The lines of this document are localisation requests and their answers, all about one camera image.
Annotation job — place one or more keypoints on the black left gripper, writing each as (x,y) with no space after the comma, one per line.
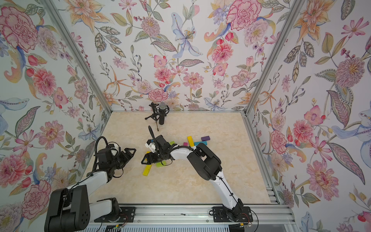
(125,158)

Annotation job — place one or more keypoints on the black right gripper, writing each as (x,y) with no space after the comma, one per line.
(149,156)

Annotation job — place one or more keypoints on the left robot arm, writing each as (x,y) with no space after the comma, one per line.
(70,209)

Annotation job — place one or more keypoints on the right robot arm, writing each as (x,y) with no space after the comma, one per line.
(208,166)

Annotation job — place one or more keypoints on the yellow long block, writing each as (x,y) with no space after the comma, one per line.
(147,170)

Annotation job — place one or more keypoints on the yellow upright block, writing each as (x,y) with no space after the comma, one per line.
(190,141)

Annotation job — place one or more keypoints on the teal block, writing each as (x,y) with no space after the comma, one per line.
(201,142)

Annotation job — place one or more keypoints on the black microphone tripod stand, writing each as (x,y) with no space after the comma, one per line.
(154,115)

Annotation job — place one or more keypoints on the purple block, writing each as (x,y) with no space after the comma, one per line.
(206,138)

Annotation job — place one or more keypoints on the black mesh microphone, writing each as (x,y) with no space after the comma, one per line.
(163,110)

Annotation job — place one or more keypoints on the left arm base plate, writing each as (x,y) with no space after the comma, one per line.
(124,214)

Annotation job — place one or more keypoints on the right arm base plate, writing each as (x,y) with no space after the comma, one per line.
(222,214)

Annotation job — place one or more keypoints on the aluminium front rail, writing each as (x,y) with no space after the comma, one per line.
(202,214)

